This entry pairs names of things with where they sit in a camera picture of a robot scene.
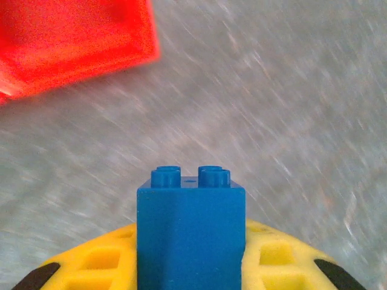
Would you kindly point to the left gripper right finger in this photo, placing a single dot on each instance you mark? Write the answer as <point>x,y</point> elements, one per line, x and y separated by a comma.
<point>287,272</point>

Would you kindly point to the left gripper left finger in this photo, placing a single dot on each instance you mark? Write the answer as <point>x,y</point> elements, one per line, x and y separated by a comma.
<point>99,272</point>

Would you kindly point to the blue lego brick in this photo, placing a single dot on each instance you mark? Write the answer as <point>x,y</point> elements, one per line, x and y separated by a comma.
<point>190,235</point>

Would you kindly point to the red plastic bin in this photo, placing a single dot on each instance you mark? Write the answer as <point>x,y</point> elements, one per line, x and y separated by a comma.
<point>75,45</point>

